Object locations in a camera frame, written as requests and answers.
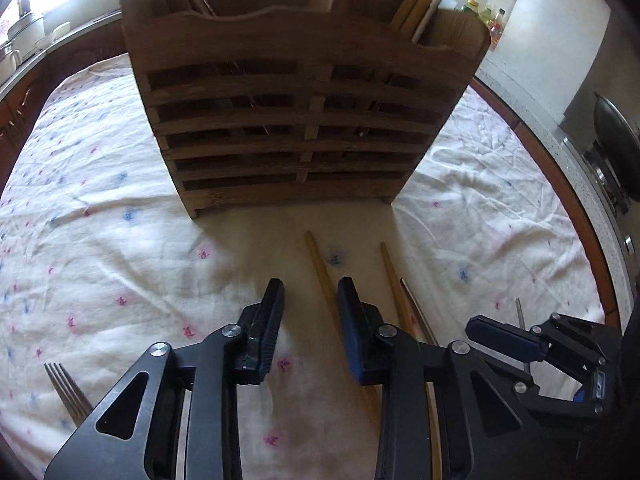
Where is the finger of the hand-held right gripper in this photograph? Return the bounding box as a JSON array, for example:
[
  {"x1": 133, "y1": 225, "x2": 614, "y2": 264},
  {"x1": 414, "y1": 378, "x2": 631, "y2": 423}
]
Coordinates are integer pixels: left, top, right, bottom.
[
  {"x1": 465, "y1": 312, "x2": 610, "y2": 367},
  {"x1": 511, "y1": 379, "x2": 601, "y2": 417}
]

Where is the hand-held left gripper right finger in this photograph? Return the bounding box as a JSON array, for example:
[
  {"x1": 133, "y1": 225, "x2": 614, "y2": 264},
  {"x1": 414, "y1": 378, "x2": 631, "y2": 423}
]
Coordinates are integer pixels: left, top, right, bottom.
[{"x1": 336, "y1": 276, "x2": 541, "y2": 480}]

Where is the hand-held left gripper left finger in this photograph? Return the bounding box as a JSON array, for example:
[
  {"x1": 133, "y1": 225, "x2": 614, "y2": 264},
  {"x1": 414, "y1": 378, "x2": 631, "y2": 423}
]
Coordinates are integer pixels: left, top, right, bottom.
[{"x1": 44, "y1": 277, "x2": 286, "y2": 480}]

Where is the wooden slatted utensil holder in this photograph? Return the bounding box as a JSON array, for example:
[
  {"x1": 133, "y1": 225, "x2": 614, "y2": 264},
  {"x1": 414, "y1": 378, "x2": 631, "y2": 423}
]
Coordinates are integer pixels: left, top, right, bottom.
[{"x1": 119, "y1": 0, "x2": 493, "y2": 221}]

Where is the floral white tablecloth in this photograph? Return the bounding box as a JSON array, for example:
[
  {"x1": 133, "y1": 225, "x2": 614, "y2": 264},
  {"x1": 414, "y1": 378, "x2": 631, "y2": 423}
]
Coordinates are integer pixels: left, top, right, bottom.
[{"x1": 0, "y1": 50, "x2": 623, "y2": 480}]

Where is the gas stove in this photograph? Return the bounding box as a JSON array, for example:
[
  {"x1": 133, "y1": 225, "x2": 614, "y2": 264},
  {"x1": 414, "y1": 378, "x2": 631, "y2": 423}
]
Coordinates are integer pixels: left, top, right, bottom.
[{"x1": 562, "y1": 130, "x2": 640, "y2": 271}]

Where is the stainless steel fork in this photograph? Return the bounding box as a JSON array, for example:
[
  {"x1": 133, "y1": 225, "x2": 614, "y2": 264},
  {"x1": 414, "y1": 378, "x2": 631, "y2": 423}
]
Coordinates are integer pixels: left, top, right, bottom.
[{"x1": 44, "y1": 362, "x2": 93, "y2": 426}]

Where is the black wok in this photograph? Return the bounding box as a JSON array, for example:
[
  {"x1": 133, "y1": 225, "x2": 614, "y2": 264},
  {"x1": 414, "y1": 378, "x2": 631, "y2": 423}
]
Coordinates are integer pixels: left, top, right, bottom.
[{"x1": 592, "y1": 91, "x2": 640, "y2": 171}]

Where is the yellow cooking oil bottle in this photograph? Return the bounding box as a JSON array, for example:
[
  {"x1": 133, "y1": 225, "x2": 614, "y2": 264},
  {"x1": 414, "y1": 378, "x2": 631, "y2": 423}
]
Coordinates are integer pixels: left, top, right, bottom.
[{"x1": 460, "y1": 0, "x2": 488, "y2": 23}]

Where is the white rectangular container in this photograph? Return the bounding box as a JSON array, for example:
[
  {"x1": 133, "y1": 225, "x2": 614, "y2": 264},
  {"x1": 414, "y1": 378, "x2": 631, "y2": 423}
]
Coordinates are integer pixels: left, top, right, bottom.
[{"x1": 40, "y1": 21, "x2": 72, "y2": 46}]

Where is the steel pot with lid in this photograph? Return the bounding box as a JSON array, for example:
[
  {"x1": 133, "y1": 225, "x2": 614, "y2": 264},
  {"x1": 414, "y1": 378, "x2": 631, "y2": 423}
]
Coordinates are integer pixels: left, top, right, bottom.
[{"x1": 5, "y1": 12, "x2": 46, "y2": 53}]

